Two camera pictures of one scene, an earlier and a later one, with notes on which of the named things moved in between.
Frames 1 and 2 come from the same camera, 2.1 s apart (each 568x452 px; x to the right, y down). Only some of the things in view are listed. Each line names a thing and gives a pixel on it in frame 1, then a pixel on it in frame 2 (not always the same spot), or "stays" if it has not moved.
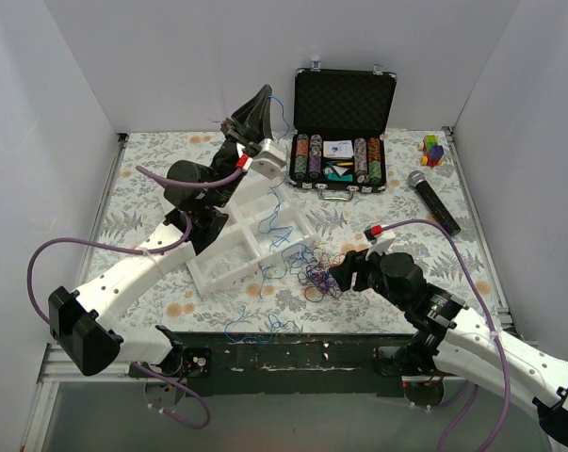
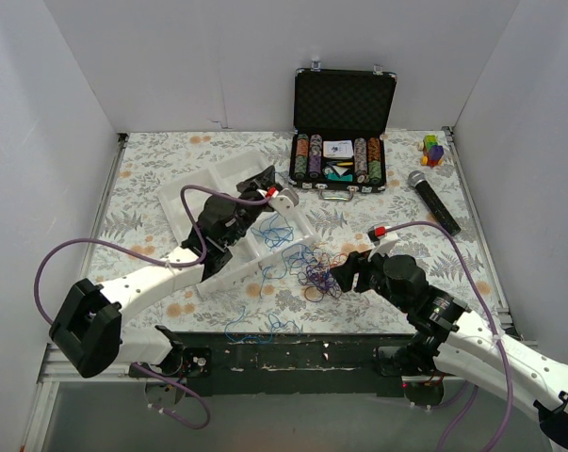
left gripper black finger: x=254 y=115 → x=260 y=181
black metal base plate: x=290 y=363 stays
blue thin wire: x=271 y=254 → x=274 y=230
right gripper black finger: x=342 y=272 stays
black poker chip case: x=339 y=121 stays
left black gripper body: x=239 y=133 → x=253 y=189
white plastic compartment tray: x=264 y=227 stays
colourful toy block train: x=432 y=151 stays
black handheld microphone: x=443 y=217 stays
